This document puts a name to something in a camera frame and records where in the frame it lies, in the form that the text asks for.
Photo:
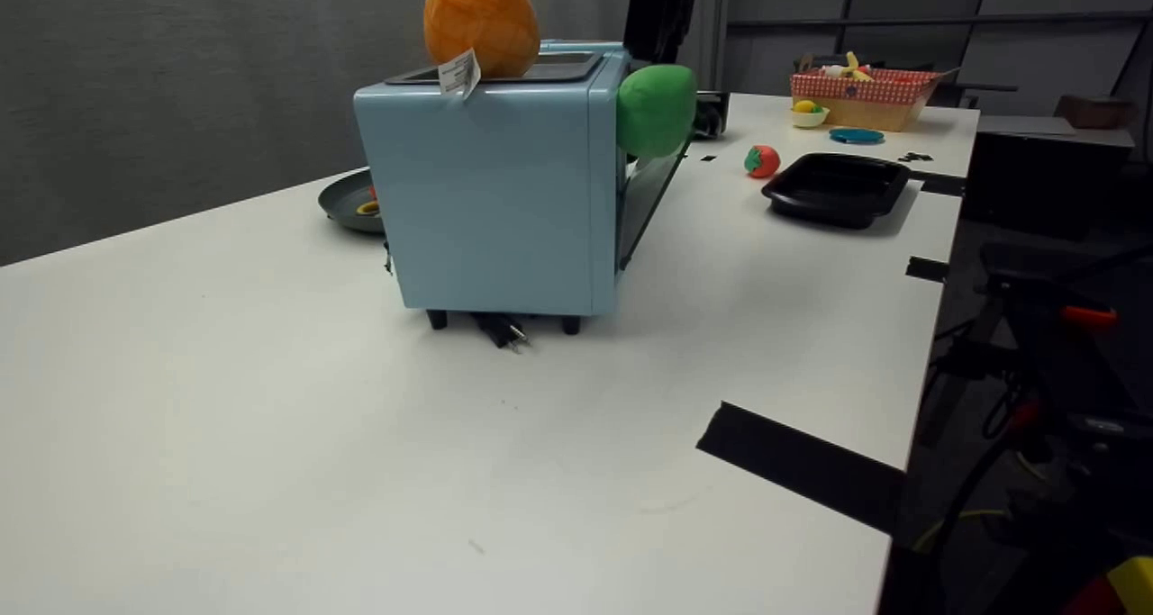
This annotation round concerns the dark glass oven door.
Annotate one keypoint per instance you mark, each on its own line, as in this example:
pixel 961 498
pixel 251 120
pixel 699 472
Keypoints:
pixel 644 205

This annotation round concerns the light blue toaster oven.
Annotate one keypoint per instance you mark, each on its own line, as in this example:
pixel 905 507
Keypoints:
pixel 495 201

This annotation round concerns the green plush ball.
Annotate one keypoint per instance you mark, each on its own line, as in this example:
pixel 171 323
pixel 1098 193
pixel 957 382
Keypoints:
pixel 656 111

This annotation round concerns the orange plush fruit with tag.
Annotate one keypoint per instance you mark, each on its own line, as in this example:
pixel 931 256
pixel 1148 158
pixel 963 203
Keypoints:
pixel 482 16

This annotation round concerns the small yellow bowl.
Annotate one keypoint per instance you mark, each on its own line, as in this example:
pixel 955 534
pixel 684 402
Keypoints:
pixel 808 118

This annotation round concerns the red toy strawberry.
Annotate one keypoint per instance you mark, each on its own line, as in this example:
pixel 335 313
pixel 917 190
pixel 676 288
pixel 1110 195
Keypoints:
pixel 764 161

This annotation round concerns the yellow toy banana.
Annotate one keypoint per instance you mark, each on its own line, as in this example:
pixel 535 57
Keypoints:
pixel 854 66

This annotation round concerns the red checkered basket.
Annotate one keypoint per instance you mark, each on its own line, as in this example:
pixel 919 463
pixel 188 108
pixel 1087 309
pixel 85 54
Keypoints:
pixel 865 93

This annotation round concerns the blue round lid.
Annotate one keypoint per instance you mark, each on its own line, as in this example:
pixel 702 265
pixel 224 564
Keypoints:
pixel 857 135

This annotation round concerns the black baking tray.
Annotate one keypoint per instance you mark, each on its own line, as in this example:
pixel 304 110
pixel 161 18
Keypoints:
pixel 836 190

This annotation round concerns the black tape strip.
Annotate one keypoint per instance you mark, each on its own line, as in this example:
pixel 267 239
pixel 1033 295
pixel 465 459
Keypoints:
pixel 927 269
pixel 916 157
pixel 939 184
pixel 802 462

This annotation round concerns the black power plug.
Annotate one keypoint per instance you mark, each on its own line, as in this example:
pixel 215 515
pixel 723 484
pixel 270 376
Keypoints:
pixel 497 329

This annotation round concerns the grey frying pan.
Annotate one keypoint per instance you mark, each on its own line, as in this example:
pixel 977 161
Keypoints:
pixel 347 203

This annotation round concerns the dark side table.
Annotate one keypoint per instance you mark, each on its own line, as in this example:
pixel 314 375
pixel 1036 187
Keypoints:
pixel 1045 174

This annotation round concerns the camera on tripod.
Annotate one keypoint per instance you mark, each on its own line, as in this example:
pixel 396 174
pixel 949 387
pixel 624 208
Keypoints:
pixel 1045 372

